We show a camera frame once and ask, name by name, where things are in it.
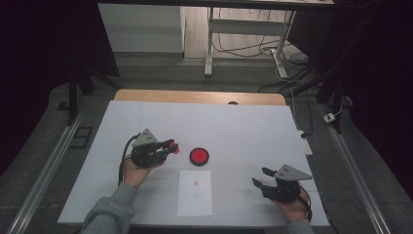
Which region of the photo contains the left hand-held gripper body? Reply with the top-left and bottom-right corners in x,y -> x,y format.
130,128 -> 169,170

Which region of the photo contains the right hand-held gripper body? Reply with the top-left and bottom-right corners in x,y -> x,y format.
262,164 -> 314,204

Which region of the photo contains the round black red ink pad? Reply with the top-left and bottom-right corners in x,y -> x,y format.
189,147 -> 210,168

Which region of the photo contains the white paper sheet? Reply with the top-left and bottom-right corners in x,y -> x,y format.
176,170 -> 213,217

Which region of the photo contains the person's left hand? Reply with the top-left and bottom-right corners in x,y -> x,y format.
123,154 -> 164,190

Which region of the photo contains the person's right hand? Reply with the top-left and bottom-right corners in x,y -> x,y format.
274,189 -> 310,224

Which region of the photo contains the white power strip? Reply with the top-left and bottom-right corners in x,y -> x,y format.
297,130 -> 314,156

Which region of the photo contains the black stand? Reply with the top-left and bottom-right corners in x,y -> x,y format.
285,19 -> 368,135
66,58 -> 122,127

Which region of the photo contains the white panel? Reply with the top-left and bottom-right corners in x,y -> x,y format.
97,3 -> 187,54

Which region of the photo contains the dark curtain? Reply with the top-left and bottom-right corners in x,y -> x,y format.
0,0 -> 121,178
288,0 -> 413,199

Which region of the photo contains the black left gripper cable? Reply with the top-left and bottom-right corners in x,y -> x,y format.
118,134 -> 141,187

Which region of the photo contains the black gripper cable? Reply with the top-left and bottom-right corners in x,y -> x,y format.
297,181 -> 314,222
118,134 -> 141,187

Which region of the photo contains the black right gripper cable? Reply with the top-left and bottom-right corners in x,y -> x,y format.
297,181 -> 314,222

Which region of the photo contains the metal floor rail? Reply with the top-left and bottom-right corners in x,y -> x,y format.
319,103 -> 393,234
6,110 -> 86,234

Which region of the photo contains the black floor cable tangle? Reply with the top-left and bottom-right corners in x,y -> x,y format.
212,8 -> 310,66

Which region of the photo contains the white metal desk frame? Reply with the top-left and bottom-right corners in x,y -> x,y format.
204,7 -> 297,79

